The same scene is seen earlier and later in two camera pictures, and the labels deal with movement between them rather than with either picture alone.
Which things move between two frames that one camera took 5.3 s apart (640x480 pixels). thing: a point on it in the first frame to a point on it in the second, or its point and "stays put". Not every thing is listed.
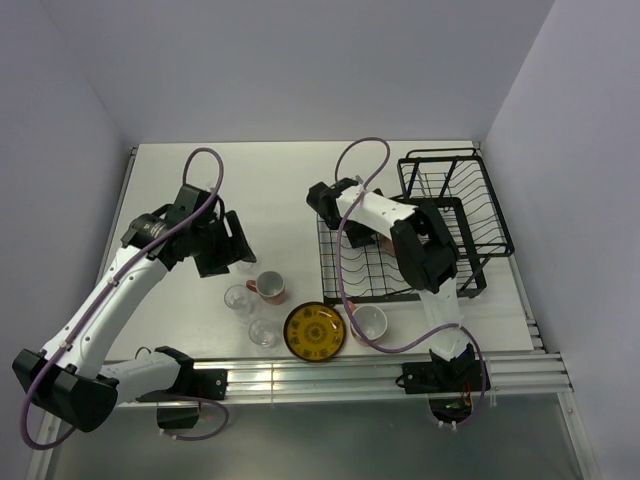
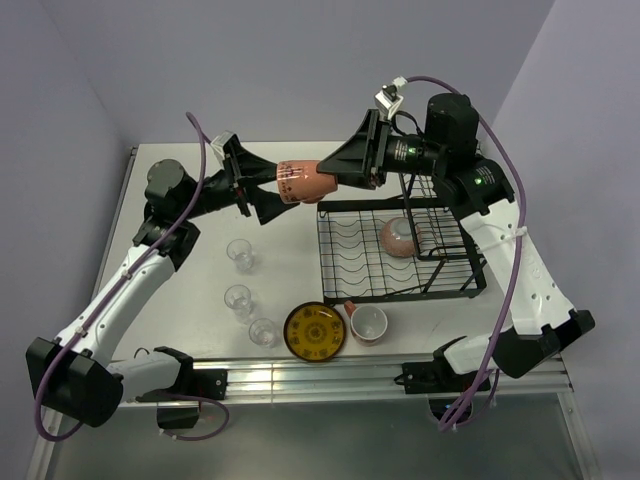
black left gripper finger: x=237 y=237 to x=253 y=168
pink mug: x=372 y=321 stays put
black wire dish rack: x=464 y=189 stays put
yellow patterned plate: x=314 y=331 stays put
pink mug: x=269 y=285 to x=298 y=181
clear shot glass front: x=262 y=332 stays put
